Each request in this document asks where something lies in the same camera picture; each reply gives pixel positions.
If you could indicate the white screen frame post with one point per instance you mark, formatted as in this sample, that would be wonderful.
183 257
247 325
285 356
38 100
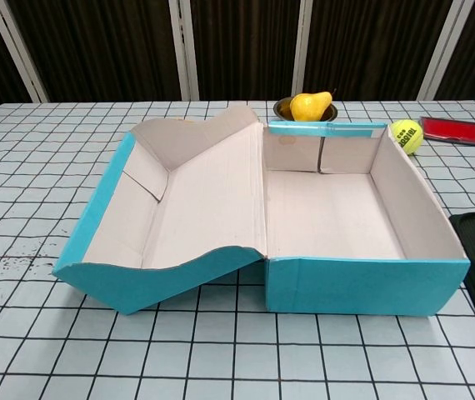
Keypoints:
181 50
18 50
306 50
443 50

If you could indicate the red ink pad case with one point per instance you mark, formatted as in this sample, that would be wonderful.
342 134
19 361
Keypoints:
454 130

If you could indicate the small metal bowl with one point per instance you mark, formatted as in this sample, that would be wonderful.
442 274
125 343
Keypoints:
281 109

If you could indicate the yellow tennis ball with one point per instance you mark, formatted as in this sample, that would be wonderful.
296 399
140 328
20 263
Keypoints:
406 135

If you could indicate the checked light blue tablecloth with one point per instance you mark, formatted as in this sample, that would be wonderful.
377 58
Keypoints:
33 166

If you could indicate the light blue shoe box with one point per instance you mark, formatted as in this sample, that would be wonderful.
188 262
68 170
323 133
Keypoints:
325 208

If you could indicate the yellow pear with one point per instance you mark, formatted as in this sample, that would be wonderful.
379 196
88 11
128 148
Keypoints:
308 107

